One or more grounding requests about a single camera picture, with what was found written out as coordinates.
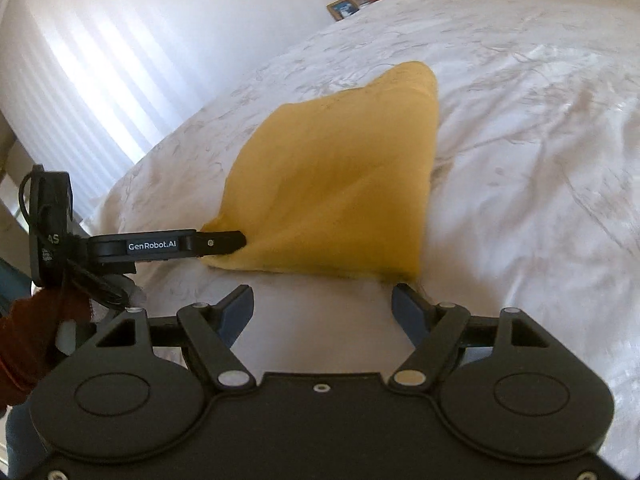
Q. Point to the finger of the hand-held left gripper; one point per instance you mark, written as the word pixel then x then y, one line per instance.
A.
pixel 220 242

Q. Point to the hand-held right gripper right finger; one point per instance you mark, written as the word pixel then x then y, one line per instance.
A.
pixel 404 310

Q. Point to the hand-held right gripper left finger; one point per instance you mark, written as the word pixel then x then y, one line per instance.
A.
pixel 236 310

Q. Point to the yellow knit sweater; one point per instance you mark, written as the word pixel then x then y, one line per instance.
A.
pixel 340 175

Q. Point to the person's left forearm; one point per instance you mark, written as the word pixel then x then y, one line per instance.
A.
pixel 30 345

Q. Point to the white window curtain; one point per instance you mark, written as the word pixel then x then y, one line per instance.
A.
pixel 100 85

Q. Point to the white bed with embroidered bedspread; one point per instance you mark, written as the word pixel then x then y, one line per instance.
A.
pixel 525 160

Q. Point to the wooden picture frame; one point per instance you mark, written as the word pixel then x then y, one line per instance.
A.
pixel 344 10

